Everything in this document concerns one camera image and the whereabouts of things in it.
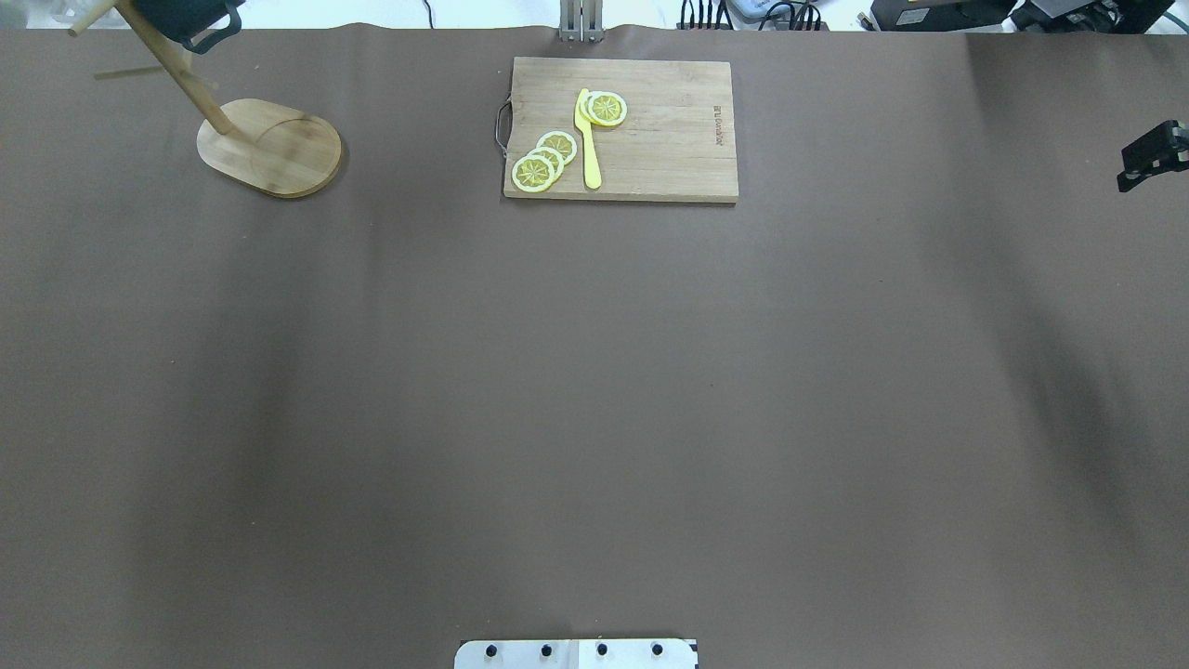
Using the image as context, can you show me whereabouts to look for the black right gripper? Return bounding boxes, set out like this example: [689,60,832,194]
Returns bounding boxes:
[1116,120,1188,193]

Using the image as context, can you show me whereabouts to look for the wooden cup storage rack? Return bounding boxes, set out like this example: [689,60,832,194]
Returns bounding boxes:
[67,1,345,198]

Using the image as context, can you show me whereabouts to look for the wooden cutting board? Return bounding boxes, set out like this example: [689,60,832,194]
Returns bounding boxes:
[503,56,740,204]

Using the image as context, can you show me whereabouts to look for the lemon slice on knife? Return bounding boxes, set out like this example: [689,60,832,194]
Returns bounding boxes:
[579,90,628,127]

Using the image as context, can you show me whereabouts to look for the yellow plastic knife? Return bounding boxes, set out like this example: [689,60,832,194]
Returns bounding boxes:
[573,88,603,190]

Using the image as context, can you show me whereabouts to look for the lemon slice back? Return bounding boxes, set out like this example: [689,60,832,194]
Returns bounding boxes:
[536,130,579,165]

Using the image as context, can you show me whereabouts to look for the lemon slice middle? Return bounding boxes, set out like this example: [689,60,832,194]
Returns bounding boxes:
[529,147,568,175]

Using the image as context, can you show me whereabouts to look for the lemon slice front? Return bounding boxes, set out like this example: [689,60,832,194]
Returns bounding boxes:
[510,153,559,193]

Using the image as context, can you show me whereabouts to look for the aluminium frame post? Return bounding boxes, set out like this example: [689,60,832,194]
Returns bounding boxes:
[559,0,606,44]

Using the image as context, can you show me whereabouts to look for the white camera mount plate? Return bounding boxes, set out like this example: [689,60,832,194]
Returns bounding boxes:
[453,636,700,668]

